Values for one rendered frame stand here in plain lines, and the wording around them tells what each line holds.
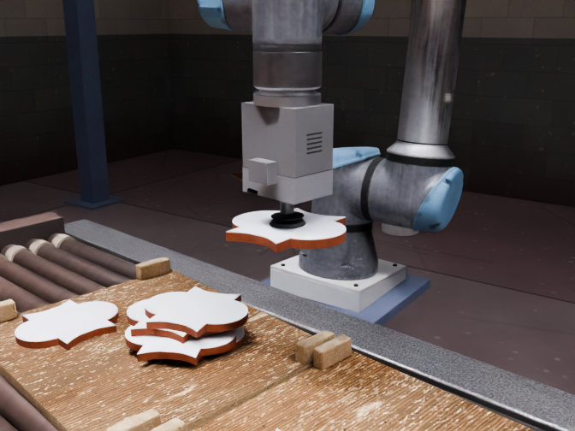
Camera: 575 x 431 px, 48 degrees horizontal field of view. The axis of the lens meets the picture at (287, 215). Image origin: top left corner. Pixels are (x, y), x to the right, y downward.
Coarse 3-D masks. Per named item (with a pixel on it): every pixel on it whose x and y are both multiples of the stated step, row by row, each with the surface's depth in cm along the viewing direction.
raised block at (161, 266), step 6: (162, 258) 113; (168, 258) 113; (138, 264) 110; (144, 264) 110; (150, 264) 111; (156, 264) 111; (162, 264) 112; (168, 264) 113; (138, 270) 110; (144, 270) 110; (150, 270) 111; (156, 270) 112; (162, 270) 113; (168, 270) 113; (138, 276) 111; (144, 276) 110; (150, 276) 111; (156, 276) 112
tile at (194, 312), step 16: (192, 288) 95; (160, 304) 90; (176, 304) 90; (192, 304) 90; (208, 304) 90; (224, 304) 90; (240, 304) 90; (160, 320) 85; (176, 320) 85; (192, 320) 85; (208, 320) 85; (224, 320) 85; (240, 320) 86
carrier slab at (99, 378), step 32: (128, 288) 107; (160, 288) 107; (256, 320) 96; (0, 352) 86; (32, 352) 86; (64, 352) 86; (96, 352) 86; (128, 352) 86; (256, 352) 86; (288, 352) 86; (32, 384) 79; (64, 384) 79; (96, 384) 79; (128, 384) 79; (160, 384) 79; (192, 384) 79; (224, 384) 79; (256, 384) 79; (64, 416) 72; (96, 416) 72; (128, 416) 72; (192, 416) 72
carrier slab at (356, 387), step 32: (352, 352) 86; (288, 384) 79; (320, 384) 79; (352, 384) 79; (384, 384) 79; (416, 384) 79; (224, 416) 72; (256, 416) 72; (288, 416) 72; (320, 416) 72; (352, 416) 72; (384, 416) 72; (416, 416) 72; (448, 416) 72; (480, 416) 72
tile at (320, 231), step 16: (240, 224) 76; (256, 224) 76; (320, 224) 76; (336, 224) 75; (240, 240) 74; (256, 240) 73; (272, 240) 70; (288, 240) 71; (304, 240) 70; (320, 240) 70; (336, 240) 71
